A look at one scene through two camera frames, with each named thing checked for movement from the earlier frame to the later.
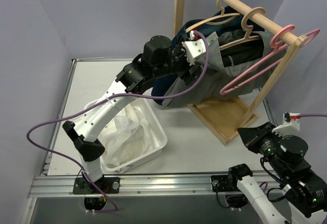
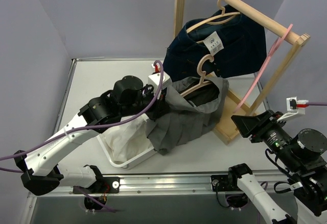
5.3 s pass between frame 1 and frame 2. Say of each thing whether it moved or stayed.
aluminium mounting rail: stayed
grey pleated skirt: moved
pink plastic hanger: moved
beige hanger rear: stayed
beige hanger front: moved
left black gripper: moved
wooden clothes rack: stayed
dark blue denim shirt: stayed
